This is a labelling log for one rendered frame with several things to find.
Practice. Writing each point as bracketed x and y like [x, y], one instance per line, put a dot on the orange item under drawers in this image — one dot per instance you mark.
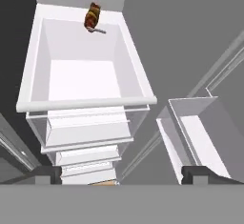
[104, 182]

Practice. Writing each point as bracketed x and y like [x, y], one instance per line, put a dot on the grey fridge door with trim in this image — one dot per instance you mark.
[12, 151]

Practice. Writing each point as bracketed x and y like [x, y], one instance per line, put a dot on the medium white fridge drawer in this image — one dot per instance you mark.
[85, 155]

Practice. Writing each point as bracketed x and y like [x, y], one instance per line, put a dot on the white fridge shelf bin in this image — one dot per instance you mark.
[79, 78]

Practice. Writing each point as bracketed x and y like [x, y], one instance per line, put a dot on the small white fridge drawer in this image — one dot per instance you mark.
[87, 173]

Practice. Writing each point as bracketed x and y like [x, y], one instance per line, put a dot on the white door shelf bin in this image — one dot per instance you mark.
[197, 138]

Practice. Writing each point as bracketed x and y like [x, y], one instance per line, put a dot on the clear glass fridge shelf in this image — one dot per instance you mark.
[38, 126]

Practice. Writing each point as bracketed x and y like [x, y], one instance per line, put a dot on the large white fridge drawer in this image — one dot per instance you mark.
[89, 131]

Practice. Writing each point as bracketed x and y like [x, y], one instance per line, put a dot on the red strawberry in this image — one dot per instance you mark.
[92, 16]

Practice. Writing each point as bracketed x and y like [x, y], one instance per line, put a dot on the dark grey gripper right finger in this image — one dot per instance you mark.
[188, 174]

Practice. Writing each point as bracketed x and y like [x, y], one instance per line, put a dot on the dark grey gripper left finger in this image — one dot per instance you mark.
[54, 174]

